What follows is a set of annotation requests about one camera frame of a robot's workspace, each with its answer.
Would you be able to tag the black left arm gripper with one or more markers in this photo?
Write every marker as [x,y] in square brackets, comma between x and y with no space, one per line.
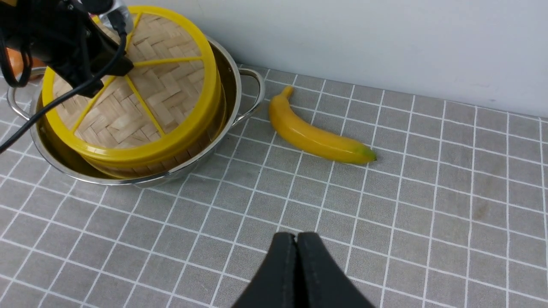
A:
[80,40]

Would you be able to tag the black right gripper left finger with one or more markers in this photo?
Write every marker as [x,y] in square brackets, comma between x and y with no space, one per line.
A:
[273,285]

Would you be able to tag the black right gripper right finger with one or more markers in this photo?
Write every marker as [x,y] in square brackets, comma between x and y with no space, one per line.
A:
[320,282]

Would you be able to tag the yellow woven bamboo steamer lid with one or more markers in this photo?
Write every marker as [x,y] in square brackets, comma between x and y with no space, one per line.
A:
[169,53]

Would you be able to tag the yellow-rimmed bamboo steamer basket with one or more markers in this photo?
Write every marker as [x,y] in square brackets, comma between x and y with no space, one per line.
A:
[124,135]

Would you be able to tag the stainless steel pot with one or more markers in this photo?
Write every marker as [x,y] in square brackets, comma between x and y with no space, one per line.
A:
[231,80]

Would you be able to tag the yellow banana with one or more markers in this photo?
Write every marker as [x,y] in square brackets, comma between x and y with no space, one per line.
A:
[304,136]

